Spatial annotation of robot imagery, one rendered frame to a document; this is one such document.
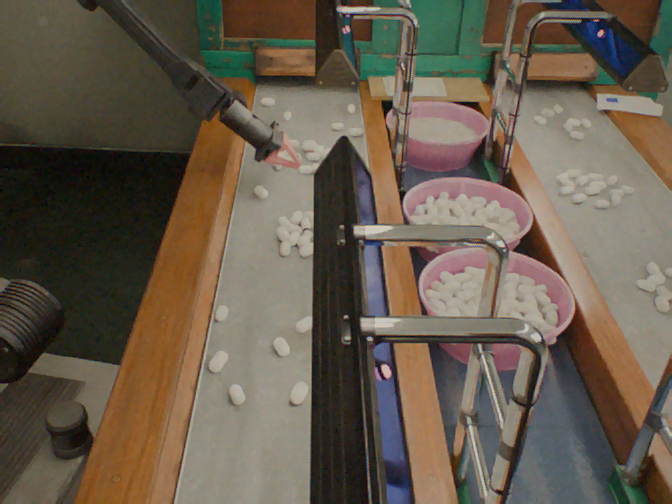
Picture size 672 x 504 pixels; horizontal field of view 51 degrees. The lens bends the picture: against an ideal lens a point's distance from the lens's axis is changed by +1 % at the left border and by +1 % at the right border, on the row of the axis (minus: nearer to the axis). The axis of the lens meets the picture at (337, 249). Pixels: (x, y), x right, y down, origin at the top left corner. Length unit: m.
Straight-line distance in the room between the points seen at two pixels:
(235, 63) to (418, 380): 1.30
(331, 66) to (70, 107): 2.08
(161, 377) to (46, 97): 2.29
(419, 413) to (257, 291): 0.40
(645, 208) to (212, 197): 0.94
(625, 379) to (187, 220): 0.84
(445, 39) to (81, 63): 1.60
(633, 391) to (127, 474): 0.72
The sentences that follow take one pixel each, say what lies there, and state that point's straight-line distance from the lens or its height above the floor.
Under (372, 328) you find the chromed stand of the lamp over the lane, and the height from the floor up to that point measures 1.12.
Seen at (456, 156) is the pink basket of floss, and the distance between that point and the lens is 1.79.
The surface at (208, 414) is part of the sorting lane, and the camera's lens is 1.05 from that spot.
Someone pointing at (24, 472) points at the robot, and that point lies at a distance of 1.40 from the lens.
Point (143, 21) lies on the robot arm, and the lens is 1.58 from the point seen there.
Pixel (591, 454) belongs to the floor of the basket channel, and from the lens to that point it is 1.16.
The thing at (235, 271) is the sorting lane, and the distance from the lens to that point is 1.31.
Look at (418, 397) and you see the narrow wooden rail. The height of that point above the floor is 0.76.
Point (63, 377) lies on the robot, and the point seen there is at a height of 0.48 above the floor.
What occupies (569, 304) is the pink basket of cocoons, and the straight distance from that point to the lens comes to 1.27.
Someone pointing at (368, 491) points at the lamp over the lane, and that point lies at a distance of 0.49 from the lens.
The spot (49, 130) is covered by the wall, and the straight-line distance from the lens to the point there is 3.31.
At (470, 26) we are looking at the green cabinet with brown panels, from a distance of 2.11.
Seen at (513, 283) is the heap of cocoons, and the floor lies 0.74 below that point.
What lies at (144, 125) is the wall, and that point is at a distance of 3.16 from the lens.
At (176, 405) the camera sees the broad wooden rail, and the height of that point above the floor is 0.76.
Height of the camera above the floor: 1.51
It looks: 34 degrees down
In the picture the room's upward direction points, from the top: 2 degrees clockwise
